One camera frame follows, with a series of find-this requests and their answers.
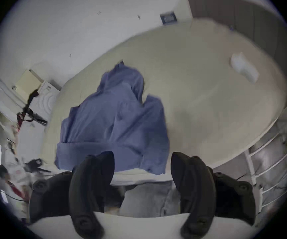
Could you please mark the white metal rack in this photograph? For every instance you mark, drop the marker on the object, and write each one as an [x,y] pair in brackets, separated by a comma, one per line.
[270,168]

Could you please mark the padded grey headboard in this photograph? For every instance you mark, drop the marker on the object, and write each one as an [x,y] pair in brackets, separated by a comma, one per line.
[248,21]

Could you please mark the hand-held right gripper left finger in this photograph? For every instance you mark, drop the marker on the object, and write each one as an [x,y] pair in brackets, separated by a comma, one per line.
[86,183]

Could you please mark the blue shirt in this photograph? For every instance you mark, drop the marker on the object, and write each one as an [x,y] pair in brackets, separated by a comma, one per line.
[116,123]

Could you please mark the blue wall sign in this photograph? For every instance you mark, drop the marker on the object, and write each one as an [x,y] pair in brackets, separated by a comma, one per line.
[168,18]

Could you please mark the white washing machine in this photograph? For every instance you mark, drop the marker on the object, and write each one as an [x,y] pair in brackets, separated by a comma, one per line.
[43,101]

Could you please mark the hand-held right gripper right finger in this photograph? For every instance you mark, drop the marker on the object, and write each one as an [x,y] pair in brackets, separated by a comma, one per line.
[195,183]

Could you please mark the person's legs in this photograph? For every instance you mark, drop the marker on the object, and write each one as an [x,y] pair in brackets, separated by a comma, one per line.
[148,199]

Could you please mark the bed with beige sheet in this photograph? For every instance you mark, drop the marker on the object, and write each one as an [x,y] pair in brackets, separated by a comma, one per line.
[198,88]

